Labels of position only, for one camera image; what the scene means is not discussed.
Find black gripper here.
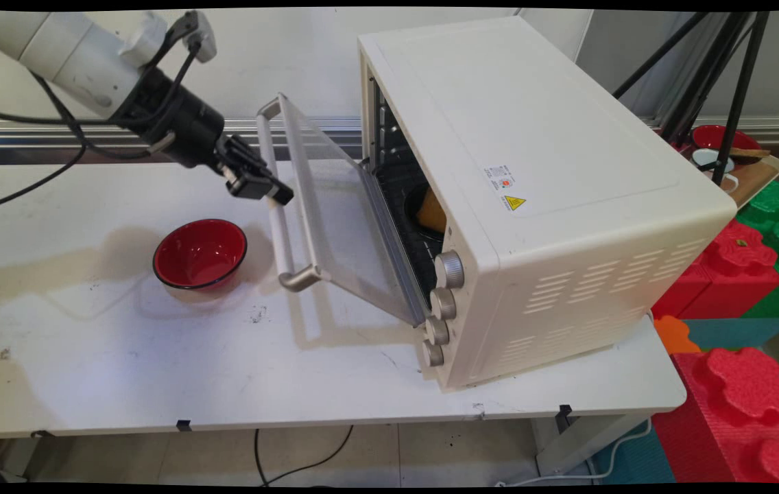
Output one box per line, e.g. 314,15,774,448
114,67,295,207

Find glass oven door with handle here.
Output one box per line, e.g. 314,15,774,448
255,92,433,328

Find red bowl with black rim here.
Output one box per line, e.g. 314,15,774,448
152,218,249,291

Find black round baking pan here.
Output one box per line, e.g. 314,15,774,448
403,181,448,242

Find brown bread piece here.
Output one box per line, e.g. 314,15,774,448
416,187,448,235

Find white printed label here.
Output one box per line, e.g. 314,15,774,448
483,164,518,193

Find cream toaster oven body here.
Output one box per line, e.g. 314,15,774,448
357,16,739,393

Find small white bowl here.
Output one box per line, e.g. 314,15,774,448
693,148,736,173

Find orange foam piece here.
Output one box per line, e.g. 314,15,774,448
654,315,704,355

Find red bowl with dark rim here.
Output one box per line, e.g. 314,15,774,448
692,125,762,156

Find teal foam floor mat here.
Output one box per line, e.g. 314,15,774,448
590,421,677,485

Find black tripod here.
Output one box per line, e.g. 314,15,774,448
613,10,772,187

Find wooden tray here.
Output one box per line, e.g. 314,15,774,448
676,152,779,209

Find large red foam block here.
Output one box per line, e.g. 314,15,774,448
651,347,779,485

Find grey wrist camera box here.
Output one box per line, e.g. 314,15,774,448
169,10,218,64

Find aluminium rail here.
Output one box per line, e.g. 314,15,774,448
0,116,779,165

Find black floor cable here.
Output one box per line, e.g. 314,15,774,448
254,425,355,487

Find white floor cable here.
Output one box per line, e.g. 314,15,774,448
496,418,656,487

